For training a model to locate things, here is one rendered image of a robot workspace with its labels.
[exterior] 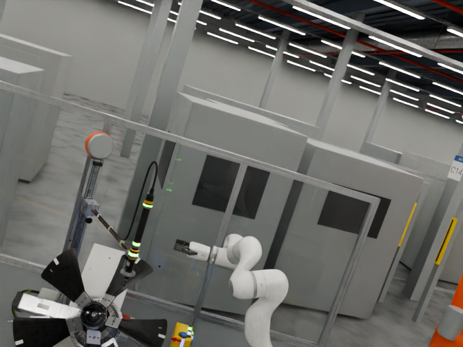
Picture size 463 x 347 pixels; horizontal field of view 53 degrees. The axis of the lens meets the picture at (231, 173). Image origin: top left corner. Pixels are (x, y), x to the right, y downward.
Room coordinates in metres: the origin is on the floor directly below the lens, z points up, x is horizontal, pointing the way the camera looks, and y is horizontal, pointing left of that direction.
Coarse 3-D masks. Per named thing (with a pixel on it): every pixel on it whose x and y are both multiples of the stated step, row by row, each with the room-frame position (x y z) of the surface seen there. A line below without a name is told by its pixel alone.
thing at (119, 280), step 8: (120, 264) 2.28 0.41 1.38; (136, 264) 2.24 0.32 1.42; (144, 264) 2.23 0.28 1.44; (120, 272) 2.24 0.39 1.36; (136, 272) 2.20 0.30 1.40; (144, 272) 2.19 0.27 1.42; (112, 280) 2.21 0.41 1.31; (120, 280) 2.18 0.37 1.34; (128, 280) 2.17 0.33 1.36; (136, 280) 2.16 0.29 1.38; (112, 288) 2.16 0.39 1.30; (120, 288) 2.13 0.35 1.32
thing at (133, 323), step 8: (128, 320) 2.10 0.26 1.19; (136, 320) 2.13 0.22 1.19; (144, 320) 2.14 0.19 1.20; (152, 320) 2.15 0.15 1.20; (160, 320) 2.16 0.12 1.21; (120, 328) 2.02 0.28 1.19; (128, 328) 2.04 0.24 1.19; (136, 328) 2.06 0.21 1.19; (144, 328) 2.08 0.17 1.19; (152, 328) 2.09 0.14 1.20; (128, 336) 2.00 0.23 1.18; (136, 336) 2.02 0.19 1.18; (144, 336) 2.03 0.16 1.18; (152, 336) 2.05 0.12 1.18; (144, 344) 1.99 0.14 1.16; (152, 344) 2.01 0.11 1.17; (160, 344) 2.02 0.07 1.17
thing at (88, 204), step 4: (84, 200) 2.54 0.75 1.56; (88, 200) 2.55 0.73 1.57; (92, 200) 2.58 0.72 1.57; (84, 204) 2.53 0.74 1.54; (88, 204) 2.49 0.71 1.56; (92, 204) 2.51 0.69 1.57; (96, 204) 2.53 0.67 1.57; (84, 208) 2.52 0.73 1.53; (88, 208) 2.50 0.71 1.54; (92, 208) 2.51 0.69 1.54; (96, 208) 2.53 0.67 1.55; (84, 212) 2.51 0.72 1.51; (88, 212) 2.50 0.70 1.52
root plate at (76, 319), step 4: (76, 316) 2.01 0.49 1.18; (68, 320) 2.00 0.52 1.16; (76, 320) 2.02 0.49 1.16; (80, 320) 2.03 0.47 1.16; (68, 324) 2.00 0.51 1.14; (72, 324) 2.01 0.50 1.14; (76, 324) 2.02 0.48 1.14; (80, 324) 2.03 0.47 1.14; (68, 328) 2.01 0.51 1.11; (72, 328) 2.02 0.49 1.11; (76, 328) 2.03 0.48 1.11; (80, 328) 2.04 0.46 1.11; (72, 332) 2.02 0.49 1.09
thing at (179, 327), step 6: (180, 324) 2.44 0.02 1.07; (174, 330) 2.38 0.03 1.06; (180, 330) 2.38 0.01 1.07; (186, 330) 2.40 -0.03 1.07; (192, 330) 2.42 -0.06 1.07; (174, 336) 2.31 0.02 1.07; (180, 336) 2.32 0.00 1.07; (174, 342) 2.30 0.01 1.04; (180, 342) 2.31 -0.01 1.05; (186, 342) 2.31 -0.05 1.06
